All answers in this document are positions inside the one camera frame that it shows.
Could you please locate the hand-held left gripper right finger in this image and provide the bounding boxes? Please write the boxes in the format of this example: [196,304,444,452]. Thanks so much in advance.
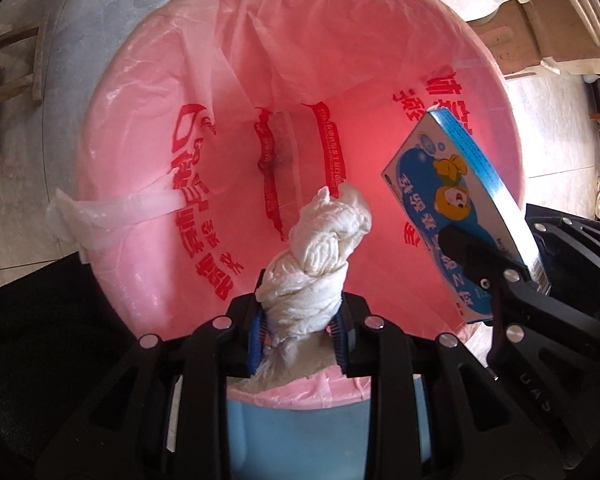
[330,292,576,480]

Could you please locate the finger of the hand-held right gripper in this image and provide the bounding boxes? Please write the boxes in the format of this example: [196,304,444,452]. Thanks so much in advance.
[439,224,600,411]
[524,202,600,293]

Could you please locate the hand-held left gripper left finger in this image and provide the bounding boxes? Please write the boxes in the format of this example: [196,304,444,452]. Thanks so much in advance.
[37,294,271,480]

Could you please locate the blue cartoon carton box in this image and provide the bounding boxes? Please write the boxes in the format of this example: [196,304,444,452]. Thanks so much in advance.
[381,108,552,325]

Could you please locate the white tissue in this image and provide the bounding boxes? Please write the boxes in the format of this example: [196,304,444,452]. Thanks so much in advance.
[250,185,374,391]

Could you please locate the blue trash bin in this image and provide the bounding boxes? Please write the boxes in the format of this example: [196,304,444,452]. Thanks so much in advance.
[226,372,423,480]

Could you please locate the blue bin with pink liner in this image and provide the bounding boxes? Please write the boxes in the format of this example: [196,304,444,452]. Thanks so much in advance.
[47,0,527,407]

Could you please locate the tan wooden furniture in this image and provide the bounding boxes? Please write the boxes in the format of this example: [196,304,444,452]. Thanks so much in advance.
[467,0,600,81]

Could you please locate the wooden chair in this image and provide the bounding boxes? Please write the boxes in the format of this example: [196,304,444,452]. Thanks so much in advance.
[0,10,51,162]

